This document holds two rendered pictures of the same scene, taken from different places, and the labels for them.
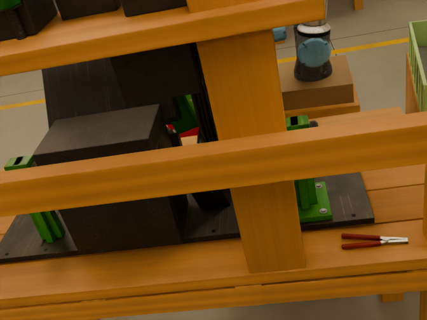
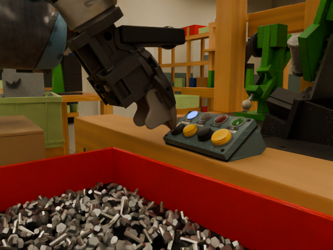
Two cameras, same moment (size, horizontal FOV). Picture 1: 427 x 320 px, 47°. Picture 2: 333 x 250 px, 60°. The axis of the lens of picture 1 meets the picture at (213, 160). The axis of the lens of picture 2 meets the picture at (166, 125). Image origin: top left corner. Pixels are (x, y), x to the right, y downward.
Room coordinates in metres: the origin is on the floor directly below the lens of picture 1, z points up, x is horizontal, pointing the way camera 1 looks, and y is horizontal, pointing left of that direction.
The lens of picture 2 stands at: (1.90, 0.16, 1.01)
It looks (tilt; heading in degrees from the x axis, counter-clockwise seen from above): 9 degrees down; 224
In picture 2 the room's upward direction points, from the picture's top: straight up
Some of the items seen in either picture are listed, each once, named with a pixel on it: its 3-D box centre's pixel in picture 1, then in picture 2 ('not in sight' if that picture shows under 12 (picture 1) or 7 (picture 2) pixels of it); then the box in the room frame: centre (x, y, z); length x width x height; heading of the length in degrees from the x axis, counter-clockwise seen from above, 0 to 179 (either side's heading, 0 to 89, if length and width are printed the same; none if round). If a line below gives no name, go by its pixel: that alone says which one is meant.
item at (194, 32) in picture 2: not in sight; (194, 75); (-3.59, -4.16, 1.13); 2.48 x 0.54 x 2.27; 79
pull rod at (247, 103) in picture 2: not in sight; (249, 99); (1.14, -0.23, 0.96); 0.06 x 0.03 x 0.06; 169
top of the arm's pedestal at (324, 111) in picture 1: (315, 95); not in sight; (1.80, -0.47, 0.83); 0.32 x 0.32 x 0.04; 76
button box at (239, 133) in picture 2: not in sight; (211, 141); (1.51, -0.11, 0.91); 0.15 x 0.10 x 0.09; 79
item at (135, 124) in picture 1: (119, 180); not in sight; (1.14, 0.26, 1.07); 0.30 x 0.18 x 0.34; 79
